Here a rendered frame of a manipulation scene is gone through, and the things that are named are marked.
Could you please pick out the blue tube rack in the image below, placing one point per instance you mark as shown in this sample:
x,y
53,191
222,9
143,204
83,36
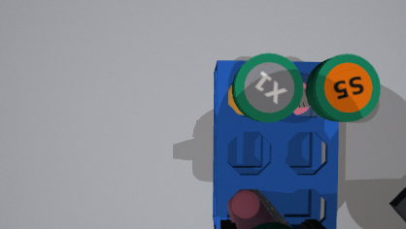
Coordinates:
x,y
278,158

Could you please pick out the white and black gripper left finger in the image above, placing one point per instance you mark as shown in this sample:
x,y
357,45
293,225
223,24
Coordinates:
x,y
227,224

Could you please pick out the green-capped sample tube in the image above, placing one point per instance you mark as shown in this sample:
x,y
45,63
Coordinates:
x,y
343,88

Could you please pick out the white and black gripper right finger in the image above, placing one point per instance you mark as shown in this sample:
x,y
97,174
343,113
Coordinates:
x,y
311,224

